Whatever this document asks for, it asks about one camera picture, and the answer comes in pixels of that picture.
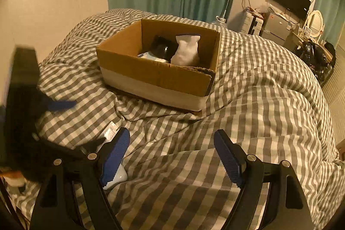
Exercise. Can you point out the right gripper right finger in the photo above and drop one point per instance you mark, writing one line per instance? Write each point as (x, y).
(285, 207)

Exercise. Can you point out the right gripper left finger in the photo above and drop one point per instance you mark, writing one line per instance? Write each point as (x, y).
(56, 205)

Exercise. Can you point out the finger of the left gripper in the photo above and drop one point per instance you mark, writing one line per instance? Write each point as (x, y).
(61, 105)

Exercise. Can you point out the light blue earbuds case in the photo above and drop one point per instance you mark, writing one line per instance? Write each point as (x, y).
(119, 177)

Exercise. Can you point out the white cream tube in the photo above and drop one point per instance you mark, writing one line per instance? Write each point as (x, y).
(108, 134)

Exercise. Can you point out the white blue packet in box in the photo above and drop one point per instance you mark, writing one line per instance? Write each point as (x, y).
(152, 57)

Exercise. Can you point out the grey checkered duvet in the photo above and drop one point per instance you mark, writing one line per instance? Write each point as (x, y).
(264, 97)

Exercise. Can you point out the black round object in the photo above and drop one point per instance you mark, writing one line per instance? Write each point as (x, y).
(163, 48)

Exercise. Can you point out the brown cardboard box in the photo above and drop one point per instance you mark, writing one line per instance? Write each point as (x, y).
(174, 86)

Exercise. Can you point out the white louvered wardrobe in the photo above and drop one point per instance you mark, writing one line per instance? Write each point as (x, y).
(334, 94)

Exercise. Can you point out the white sock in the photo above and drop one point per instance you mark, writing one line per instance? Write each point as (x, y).
(187, 51)

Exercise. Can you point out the black bag on desk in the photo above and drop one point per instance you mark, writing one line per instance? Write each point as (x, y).
(315, 58)

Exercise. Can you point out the grey mini fridge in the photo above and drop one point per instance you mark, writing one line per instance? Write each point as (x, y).
(275, 28)

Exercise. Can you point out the white oval mirror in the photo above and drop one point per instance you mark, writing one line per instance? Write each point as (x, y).
(314, 23)

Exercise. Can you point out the white drawer cabinet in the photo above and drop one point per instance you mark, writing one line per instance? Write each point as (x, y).
(250, 23)

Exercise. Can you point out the teal right curtain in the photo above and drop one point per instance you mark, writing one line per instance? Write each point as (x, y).
(333, 19)

